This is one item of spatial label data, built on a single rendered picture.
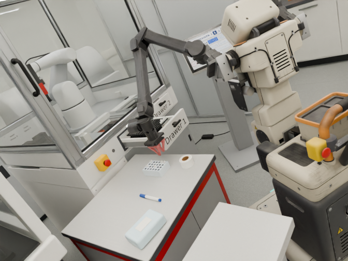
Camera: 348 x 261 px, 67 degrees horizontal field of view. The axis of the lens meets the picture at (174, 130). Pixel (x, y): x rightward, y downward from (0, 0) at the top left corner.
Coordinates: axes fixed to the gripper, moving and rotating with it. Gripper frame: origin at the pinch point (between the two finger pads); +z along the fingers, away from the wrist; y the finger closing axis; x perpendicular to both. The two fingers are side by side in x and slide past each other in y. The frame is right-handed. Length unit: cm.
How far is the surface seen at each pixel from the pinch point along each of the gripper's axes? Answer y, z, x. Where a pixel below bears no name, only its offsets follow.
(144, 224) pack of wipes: 38.3, 5.7, 16.4
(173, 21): -191, -44, -99
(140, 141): -8.3, -1.7, -21.9
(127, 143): -7.5, -1.1, -33.5
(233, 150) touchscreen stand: -110, 83, -31
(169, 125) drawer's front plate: -18.4, -4.8, -4.5
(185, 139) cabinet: -64, 37, -41
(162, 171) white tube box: 5.8, 8.2, 0.5
